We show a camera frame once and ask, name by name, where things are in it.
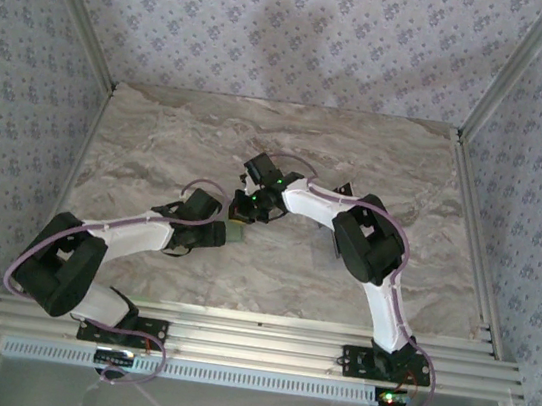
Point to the aluminium corner post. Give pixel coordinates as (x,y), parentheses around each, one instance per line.
(80,14)
(517,71)

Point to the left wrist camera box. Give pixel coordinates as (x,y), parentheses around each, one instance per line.
(204,205)

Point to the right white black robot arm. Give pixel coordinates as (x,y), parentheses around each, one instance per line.
(366,246)

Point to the aluminium table side rail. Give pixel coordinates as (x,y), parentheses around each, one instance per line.
(474,231)
(73,175)

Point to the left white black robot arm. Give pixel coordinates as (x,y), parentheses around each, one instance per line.
(61,259)

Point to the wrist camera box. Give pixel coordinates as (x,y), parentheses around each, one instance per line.
(204,205)
(262,167)

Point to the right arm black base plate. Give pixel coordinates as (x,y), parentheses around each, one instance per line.
(355,361)

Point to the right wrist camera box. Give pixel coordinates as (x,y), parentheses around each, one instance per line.
(262,167)

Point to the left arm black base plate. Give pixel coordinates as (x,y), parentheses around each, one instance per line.
(157,328)

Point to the aluminium mounting rail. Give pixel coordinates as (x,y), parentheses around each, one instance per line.
(256,342)

